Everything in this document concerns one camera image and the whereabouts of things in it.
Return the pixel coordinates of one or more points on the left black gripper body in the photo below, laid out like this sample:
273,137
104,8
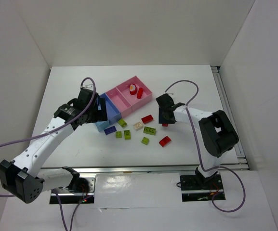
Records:
101,109

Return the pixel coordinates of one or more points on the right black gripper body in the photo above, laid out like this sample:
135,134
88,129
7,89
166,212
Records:
165,115

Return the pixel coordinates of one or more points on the green 2x2 lego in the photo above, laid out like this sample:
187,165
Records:
118,134
145,140

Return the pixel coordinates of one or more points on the red lego with side studs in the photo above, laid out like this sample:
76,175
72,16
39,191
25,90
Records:
139,93

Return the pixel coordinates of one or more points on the red curved decorated lego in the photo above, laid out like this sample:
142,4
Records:
132,89

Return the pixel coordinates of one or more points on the red curved lego brick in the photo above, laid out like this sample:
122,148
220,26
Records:
165,141

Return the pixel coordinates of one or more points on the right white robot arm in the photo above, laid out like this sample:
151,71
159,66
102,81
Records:
214,134

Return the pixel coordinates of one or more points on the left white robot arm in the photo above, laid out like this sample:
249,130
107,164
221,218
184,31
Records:
23,177

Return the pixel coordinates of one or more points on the light blue container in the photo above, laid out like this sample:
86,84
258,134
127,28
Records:
102,125

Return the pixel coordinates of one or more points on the dark blue container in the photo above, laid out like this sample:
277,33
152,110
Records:
113,113

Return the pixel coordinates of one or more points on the purple 2x4 lego brick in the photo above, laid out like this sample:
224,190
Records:
110,130

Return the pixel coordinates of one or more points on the green lego near blue box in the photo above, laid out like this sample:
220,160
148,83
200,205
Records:
122,123

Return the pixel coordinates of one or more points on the narrow pink container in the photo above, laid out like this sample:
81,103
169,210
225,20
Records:
120,102

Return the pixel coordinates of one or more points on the red 2x4 lego brick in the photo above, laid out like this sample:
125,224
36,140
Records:
147,119

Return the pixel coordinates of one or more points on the green curved lego upside-down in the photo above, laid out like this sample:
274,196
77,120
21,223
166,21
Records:
127,134

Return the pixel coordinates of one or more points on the green 2x4 lego brick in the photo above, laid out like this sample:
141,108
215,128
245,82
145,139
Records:
149,131

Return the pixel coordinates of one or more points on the large pink container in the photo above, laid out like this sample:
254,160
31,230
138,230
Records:
135,103

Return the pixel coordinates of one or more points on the white lego brick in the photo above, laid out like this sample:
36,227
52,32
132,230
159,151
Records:
137,126

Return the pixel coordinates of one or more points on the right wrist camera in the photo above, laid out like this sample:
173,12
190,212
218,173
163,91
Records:
171,94

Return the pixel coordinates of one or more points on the right side aluminium rail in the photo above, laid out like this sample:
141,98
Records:
226,106

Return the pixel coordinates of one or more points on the aluminium rail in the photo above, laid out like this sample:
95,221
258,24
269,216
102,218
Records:
139,169
226,106

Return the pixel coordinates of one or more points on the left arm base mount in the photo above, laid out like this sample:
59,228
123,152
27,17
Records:
83,190

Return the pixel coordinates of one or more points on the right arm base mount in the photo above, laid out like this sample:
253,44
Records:
192,191

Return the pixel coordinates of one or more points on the front aluminium rail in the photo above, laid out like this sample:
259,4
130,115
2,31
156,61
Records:
139,169

